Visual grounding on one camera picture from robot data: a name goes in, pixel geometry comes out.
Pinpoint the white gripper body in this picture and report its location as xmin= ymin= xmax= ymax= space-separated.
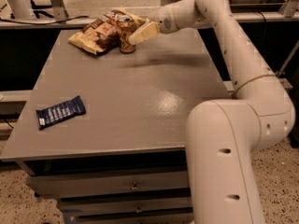
xmin=149 ymin=5 xmax=178 ymax=35

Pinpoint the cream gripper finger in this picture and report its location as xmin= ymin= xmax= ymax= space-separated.
xmin=128 ymin=21 xmax=160 ymax=45

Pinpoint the orange soda can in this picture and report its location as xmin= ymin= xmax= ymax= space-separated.
xmin=118 ymin=16 xmax=136 ymax=53

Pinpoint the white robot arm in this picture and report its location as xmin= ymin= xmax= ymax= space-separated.
xmin=129 ymin=0 xmax=295 ymax=224

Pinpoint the brown chip bag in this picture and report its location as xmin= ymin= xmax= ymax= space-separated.
xmin=68 ymin=7 xmax=146 ymax=55

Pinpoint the grey drawer cabinet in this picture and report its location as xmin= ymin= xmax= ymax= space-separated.
xmin=1 ymin=29 xmax=227 ymax=224

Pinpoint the blue snack bar wrapper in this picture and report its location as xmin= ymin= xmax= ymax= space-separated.
xmin=36 ymin=95 xmax=86 ymax=130

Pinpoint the white pipe leg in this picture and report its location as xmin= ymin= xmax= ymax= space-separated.
xmin=6 ymin=0 xmax=35 ymax=19

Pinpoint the top drawer knob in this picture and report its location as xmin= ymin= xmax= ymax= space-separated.
xmin=130 ymin=181 xmax=140 ymax=192

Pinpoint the drawer knob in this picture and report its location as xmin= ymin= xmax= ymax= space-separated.
xmin=135 ymin=206 xmax=143 ymax=214
xmin=130 ymin=181 xmax=140 ymax=192

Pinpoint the middle drawer knob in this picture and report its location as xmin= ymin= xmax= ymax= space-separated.
xmin=135 ymin=206 xmax=143 ymax=214

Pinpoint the grey metal rail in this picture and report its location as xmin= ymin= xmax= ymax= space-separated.
xmin=0 ymin=11 xmax=299 ymax=30

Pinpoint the black cable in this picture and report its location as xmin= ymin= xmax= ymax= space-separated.
xmin=0 ymin=15 xmax=91 ymax=26

